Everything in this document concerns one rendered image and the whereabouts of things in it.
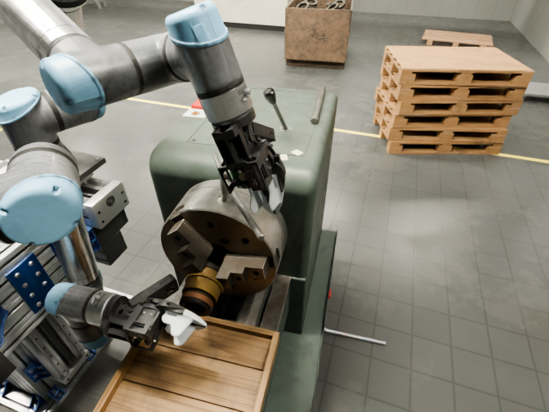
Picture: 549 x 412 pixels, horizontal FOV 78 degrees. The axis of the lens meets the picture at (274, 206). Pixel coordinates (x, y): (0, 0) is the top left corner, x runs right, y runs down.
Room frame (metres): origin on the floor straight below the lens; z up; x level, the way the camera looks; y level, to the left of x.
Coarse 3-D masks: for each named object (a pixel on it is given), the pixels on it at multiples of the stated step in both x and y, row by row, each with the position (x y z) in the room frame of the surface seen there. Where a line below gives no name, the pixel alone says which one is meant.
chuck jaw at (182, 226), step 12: (180, 216) 0.60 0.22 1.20; (180, 228) 0.57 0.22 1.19; (192, 228) 0.59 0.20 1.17; (180, 240) 0.56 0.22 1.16; (192, 240) 0.56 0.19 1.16; (204, 240) 0.58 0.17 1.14; (180, 252) 0.54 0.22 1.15; (192, 252) 0.54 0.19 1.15; (204, 252) 0.56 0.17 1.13; (192, 264) 0.51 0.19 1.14; (204, 264) 0.53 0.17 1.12
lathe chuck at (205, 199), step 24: (192, 192) 0.68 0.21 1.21; (216, 192) 0.65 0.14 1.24; (240, 192) 0.66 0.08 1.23; (192, 216) 0.60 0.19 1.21; (216, 216) 0.58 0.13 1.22; (240, 216) 0.58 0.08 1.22; (264, 216) 0.62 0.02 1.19; (168, 240) 0.61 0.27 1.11; (216, 240) 0.58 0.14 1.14; (240, 240) 0.57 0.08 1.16; (264, 240) 0.55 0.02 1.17; (240, 288) 0.57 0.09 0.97; (264, 288) 0.56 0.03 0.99
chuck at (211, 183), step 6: (210, 180) 0.71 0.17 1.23; (216, 180) 0.71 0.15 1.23; (198, 186) 0.70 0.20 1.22; (204, 186) 0.69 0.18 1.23; (210, 186) 0.68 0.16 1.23; (216, 186) 0.68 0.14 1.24; (186, 192) 0.73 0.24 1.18; (246, 192) 0.66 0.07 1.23; (276, 216) 0.65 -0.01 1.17; (282, 216) 0.67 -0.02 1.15; (282, 222) 0.65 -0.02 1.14; (282, 228) 0.64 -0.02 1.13
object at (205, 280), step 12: (192, 276) 0.49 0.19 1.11; (204, 276) 0.49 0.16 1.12; (192, 288) 0.46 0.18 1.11; (204, 288) 0.46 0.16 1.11; (216, 288) 0.48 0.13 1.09; (180, 300) 0.45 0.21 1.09; (192, 300) 0.44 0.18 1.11; (204, 300) 0.44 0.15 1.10; (216, 300) 0.46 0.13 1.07; (204, 312) 0.44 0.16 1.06
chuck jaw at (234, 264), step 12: (228, 264) 0.54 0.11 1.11; (240, 264) 0.53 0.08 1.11; (252, 264) 0.53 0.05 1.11; (264, 264) 0.53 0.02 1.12; (216, 276) 0.50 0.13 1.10; (228, 276) 0.50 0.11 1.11; (240, 276) 0.51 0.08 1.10; (252, 276) 0.52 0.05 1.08; (264, 276) 0.51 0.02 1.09; (228, 288) 0.49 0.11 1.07
